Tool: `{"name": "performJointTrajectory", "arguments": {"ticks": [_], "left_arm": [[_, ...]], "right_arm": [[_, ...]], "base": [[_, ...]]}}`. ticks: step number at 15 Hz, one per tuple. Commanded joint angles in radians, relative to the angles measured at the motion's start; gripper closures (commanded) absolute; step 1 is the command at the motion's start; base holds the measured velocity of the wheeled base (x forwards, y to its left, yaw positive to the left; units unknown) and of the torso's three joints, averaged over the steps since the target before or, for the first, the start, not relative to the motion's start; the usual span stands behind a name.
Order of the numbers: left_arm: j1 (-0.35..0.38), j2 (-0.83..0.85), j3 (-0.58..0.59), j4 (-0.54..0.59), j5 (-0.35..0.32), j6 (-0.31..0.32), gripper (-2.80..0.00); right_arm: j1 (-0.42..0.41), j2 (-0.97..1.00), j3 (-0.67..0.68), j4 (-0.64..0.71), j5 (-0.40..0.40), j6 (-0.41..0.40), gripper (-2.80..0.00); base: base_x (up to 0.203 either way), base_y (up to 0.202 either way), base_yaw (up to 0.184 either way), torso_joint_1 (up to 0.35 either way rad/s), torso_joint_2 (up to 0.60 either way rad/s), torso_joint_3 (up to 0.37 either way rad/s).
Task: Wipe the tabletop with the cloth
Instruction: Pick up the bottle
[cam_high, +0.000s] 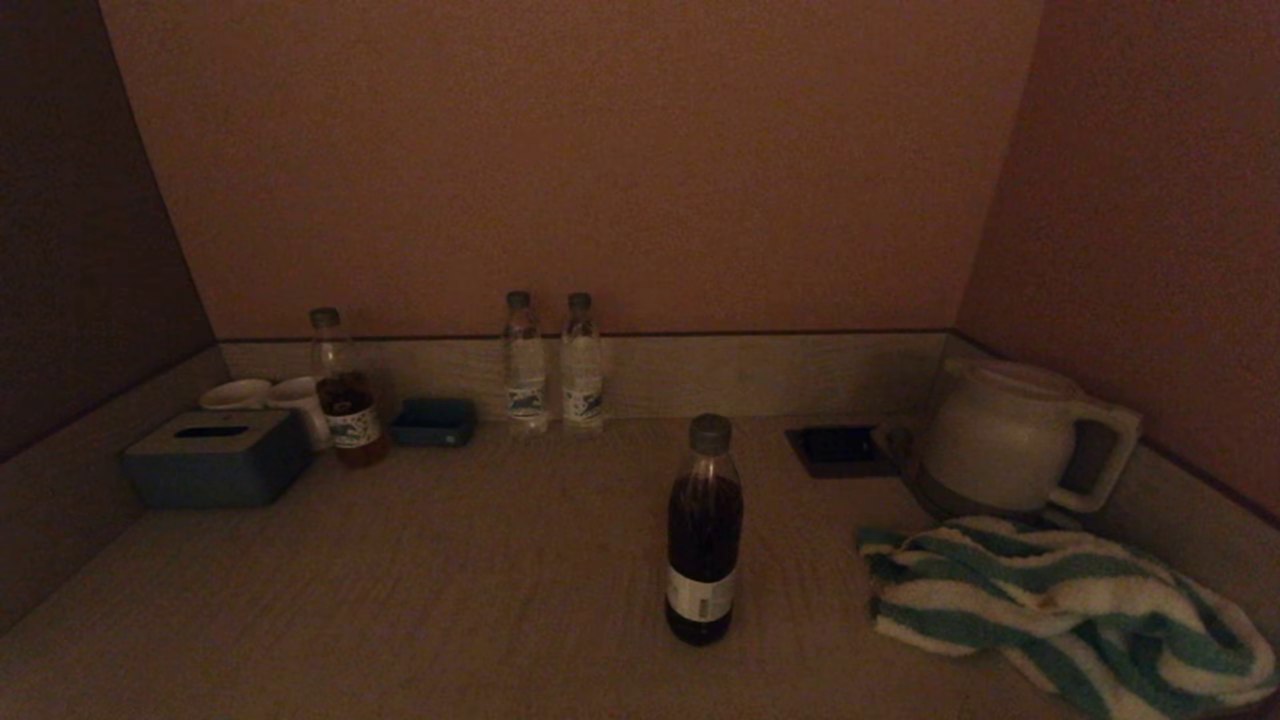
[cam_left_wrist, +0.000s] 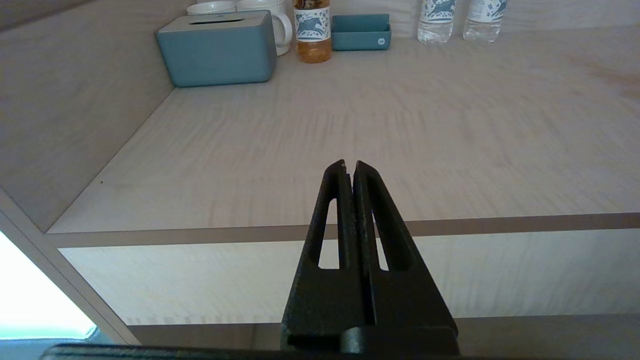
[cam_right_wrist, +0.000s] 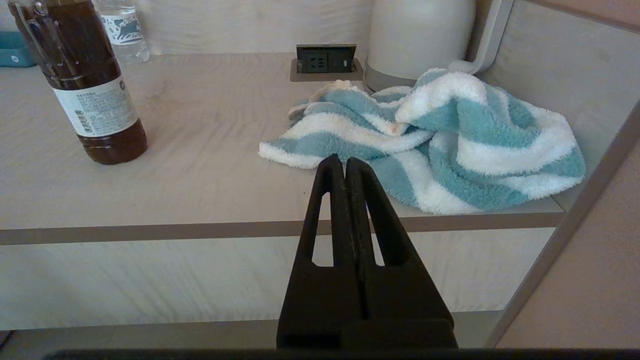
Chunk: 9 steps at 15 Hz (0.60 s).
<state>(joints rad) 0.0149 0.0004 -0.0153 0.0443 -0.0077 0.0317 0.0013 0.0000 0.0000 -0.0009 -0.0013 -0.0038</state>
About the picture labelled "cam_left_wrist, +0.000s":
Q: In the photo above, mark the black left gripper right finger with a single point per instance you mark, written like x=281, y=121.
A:
x=410, y=305

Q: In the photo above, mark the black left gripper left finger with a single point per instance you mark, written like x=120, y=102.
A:
x=320, y=300

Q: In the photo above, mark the blue-grey tissue box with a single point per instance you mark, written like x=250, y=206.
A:
x=220, y=55

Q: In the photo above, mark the small blue tray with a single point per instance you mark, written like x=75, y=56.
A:
x=360, y=37

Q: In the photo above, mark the half-full tea bottle blue label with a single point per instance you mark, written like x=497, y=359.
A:
x=313, y=30

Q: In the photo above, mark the clear water bottle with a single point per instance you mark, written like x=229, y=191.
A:
x=484, y=20
x=436, y=20

